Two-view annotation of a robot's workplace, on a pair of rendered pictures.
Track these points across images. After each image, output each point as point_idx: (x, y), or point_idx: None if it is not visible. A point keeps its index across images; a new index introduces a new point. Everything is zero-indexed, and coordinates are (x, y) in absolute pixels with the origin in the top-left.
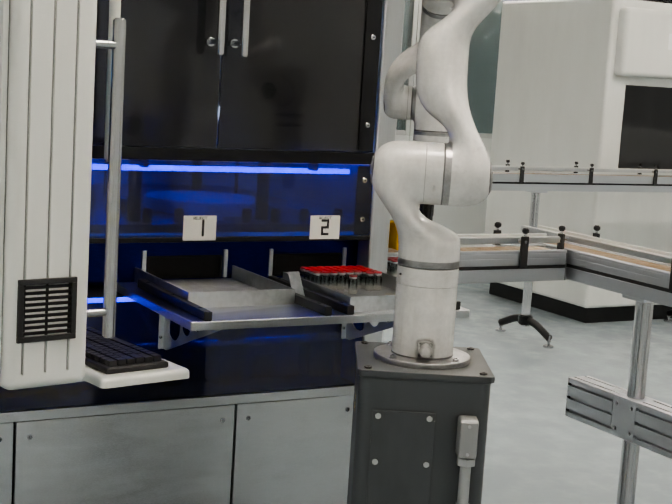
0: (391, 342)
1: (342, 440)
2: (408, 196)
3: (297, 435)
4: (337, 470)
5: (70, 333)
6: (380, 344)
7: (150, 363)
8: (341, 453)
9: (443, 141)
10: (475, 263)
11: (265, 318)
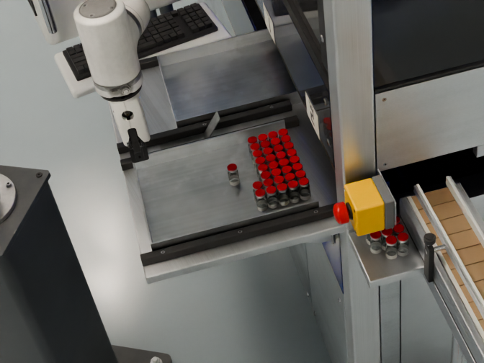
0: (6, 184)
1: (340, 319)
2: None
3: (323, 271)
4: (341, 336)
5: (33, 11)
6: (32, 185)
7: (73, 69)
8: (341, 328)
9: (95, 88)
10: (475, 356)
11: (111, 110)
